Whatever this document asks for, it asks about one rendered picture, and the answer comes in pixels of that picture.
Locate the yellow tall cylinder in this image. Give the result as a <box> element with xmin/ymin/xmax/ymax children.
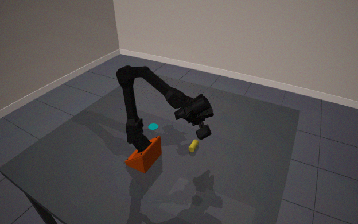
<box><xmin>189</xmin><ymin>140</ymin><xmax>199</xmax><ymax>152</ymax></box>

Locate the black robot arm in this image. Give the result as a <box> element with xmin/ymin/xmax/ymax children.
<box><xmin>116</xmin><ymin>65</ymin><xmax>214</xmax><ymax>153</ymax></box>

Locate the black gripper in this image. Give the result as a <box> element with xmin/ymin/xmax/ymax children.
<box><xmin>187</xmin><ymin>114</ymin><xmax>212</xmax><ymax>140</ymax></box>

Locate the teal circle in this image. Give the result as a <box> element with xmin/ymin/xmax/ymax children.
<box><xmin>148</xmin><ymin>123</ymin><xmax>158</xmax><ymax>130</ymax></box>

